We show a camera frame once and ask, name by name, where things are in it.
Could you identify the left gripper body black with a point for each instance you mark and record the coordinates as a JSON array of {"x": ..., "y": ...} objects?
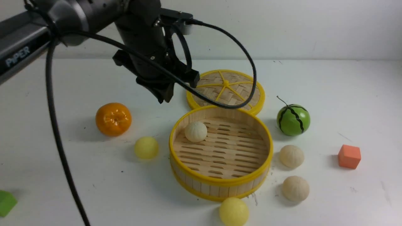
[{"x": 162, "y": 41}]

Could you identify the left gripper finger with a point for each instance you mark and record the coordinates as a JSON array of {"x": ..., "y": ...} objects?
[{"x": 162, "y": 91}]

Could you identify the white bun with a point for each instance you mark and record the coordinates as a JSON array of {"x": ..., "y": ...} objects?
[
  {"x": 291, "y": 156},
  {"x": 295, "y": 189},
  {"x": 196, "y": 132}
]

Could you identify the yellow bun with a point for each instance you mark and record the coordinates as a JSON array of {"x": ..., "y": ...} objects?
[
  {"x": 233, "y": 212},
  {"x": 146, "y": 148}
]

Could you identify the yellow bun front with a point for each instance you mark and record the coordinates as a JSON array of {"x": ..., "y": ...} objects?
[{"x": 233, "y": 212}]

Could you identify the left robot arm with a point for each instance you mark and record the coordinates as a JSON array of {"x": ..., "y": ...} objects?
[{"x": 27, "y": 35}]

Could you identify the bamboo steamer tray yellow rim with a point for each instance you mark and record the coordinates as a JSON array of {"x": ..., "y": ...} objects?
[{"x": 232, "y": 161}]

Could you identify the orange toy tangerine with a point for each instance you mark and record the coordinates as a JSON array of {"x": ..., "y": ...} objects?
[{"x": 113, "y": 119}]

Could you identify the green toy watermelon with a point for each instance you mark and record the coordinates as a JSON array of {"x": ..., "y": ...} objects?
[{"x": 293, "y": 119}]

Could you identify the green block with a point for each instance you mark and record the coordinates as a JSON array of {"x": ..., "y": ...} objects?
[{"x": 7, "y": 202}]

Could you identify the orange foam cube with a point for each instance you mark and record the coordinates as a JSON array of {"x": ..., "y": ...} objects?
[{"x": 349, "y": 156}]

